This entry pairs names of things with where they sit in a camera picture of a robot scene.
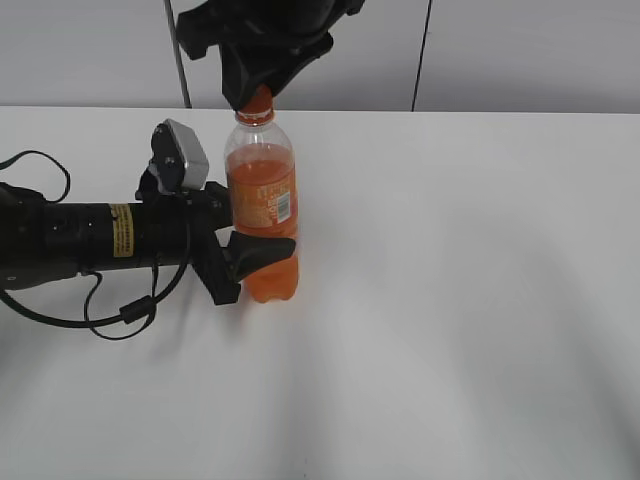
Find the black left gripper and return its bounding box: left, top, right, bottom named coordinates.
left=131, top=172, right=296, bottom=306

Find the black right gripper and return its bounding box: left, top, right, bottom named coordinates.
left=177, top=0, right=364, bottom=110

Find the orange bottle cap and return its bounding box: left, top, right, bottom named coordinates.
left=239, top=85, right=273, bottom=115

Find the orange drink plastic bottle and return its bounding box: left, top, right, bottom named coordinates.
left=224, top=108, right=301, bottom=305

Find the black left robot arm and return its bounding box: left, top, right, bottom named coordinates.
left=1, top=174, right=296, bottom=305

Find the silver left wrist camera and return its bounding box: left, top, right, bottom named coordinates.
left=148, top=118, right=209, bottom=195

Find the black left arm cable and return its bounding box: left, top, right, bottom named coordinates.
left=0, top=149, right=194, bottom=342

